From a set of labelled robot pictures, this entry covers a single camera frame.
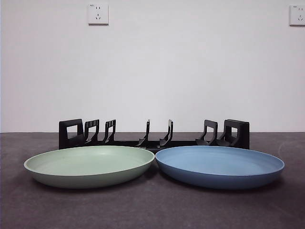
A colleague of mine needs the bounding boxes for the green round plate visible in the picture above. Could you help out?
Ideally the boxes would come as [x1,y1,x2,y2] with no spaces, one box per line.
[23,144,156,190]

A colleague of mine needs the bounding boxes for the black plastic plate rack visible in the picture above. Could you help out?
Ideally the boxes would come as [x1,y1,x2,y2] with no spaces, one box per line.
[58,118,250,151]

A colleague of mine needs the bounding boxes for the white wall socket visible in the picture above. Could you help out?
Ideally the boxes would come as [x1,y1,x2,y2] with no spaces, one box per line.
[88,3,110,26]
[289,5,305,27]

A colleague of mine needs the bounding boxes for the blue round plate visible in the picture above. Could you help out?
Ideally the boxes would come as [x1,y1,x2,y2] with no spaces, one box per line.
[155,146,285,191]

